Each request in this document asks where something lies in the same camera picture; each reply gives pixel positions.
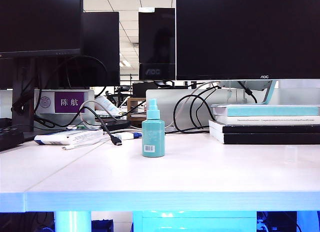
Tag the teal spray bottle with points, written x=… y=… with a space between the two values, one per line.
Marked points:
x=153 y=137

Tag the white desk partition panel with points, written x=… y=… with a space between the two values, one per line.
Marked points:
x=165 y=104

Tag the wooden box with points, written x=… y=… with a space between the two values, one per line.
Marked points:
x=137 y=122

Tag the white adapter with blue plug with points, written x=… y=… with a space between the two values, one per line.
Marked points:
x=126 y=136

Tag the flat black box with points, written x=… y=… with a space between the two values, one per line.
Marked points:
x=116 y=124

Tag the black office chair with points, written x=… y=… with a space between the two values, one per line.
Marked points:
x=121 y=88

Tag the white tube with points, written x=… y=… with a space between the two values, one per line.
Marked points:
x=105 y=103

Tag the upright black AOC monitor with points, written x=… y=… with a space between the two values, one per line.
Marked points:
x=156 y=42

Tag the purple name sign holder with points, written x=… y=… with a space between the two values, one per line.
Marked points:
x=70 y=101

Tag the wide black monitor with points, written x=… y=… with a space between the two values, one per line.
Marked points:
x=102 y=42

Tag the white and blue booklet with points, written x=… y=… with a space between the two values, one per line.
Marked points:
x=62 y=138

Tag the white monitor stand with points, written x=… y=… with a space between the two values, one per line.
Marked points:
x=270 y=92

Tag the teal book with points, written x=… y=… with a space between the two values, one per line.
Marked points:
x=275 y=109

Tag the white book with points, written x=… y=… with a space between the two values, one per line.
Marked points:
x=275 y=119

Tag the white drawer cabinet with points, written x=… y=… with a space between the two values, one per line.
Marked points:
x=200 y=222

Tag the large black AOC monitor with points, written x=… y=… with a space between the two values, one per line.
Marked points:
x=250 y=30

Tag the dark monitor stand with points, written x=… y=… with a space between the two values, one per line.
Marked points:
x=21 y=97

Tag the round white table leg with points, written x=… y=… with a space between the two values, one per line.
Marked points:
x=72 y=222

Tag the black monitor with button row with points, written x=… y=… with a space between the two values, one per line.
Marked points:
x=37 y=22

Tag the black keyboard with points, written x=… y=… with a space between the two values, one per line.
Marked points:
x=10 y=139

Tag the white table side panel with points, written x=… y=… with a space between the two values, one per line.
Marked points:
x=308 y=222

